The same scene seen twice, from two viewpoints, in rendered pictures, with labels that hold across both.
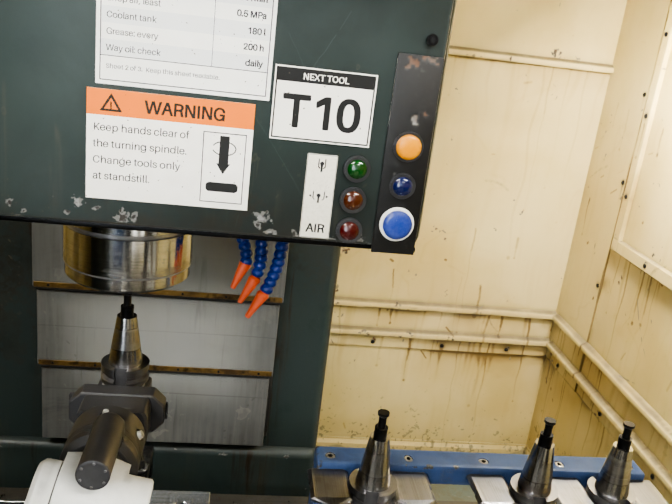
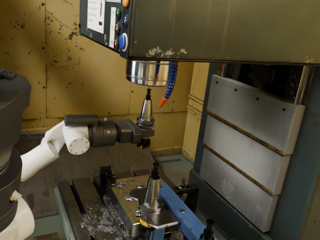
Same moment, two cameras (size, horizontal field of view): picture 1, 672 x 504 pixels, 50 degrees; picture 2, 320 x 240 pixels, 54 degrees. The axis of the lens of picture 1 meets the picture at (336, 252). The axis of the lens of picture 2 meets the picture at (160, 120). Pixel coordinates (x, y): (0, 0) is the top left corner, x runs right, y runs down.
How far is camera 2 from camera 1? 0.92 m
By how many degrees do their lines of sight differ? 66
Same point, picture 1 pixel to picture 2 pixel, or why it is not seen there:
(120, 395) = (128, 124)
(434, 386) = not seen: outside the picture
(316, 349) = (304, 195)
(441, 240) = not seen: outside the picture
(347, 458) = (163, 191)
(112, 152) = (90, 10)
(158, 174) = (94, 18)
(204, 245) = (257, 111)
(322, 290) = (313, 160)
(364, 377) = not seen: outside the picture
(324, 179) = (113, 19)
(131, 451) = (95, 130)
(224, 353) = (256, 171)
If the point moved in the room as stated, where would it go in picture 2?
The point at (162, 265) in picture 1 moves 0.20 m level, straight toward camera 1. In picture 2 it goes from (138, 73) to (72, 74)
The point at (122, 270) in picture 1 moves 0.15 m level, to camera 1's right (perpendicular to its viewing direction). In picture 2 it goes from (127, 71) to (140, 83)
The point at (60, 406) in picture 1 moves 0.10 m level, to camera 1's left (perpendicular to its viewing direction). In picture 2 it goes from (205, 165) to (197, 156)
